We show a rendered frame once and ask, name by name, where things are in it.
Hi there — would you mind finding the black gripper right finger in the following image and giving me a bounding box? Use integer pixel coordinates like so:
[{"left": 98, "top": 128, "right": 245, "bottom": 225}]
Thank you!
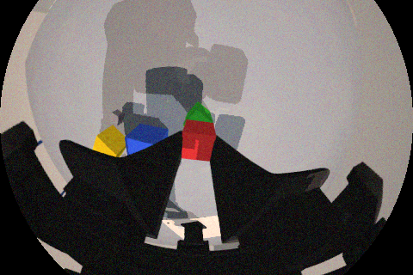
[{"left": 210, "top": 135, "right": 330, "bottom": 244}]

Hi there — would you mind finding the red block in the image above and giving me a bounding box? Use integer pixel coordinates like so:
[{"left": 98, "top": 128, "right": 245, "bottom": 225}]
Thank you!
[{"left": 182, "top": 119, "right": 216, "bottom": 162}]

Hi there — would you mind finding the green block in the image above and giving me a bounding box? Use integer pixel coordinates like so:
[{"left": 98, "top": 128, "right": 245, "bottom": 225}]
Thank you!
[
  {"left": 186, "top": 101, "right": 211, "bottom": 117},
  {"left": 182, "top": 106, "right": 213, "bottom": 126}
]

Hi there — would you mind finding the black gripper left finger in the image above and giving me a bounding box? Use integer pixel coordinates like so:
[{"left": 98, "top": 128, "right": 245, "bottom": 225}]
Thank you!
[{"left": 59, "top": 131, "right": 183, "bottom": 240}]

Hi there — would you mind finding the blue block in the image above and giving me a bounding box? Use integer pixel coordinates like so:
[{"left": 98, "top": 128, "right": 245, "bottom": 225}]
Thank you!
[{"left": 125, "top": 124, "right": 168, "bottom": 155}]

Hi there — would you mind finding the yellow cube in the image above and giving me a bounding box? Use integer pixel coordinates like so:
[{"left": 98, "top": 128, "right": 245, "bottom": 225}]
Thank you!
[{"left": 93, "top": 125, "right": 126, "bottom": 157}]

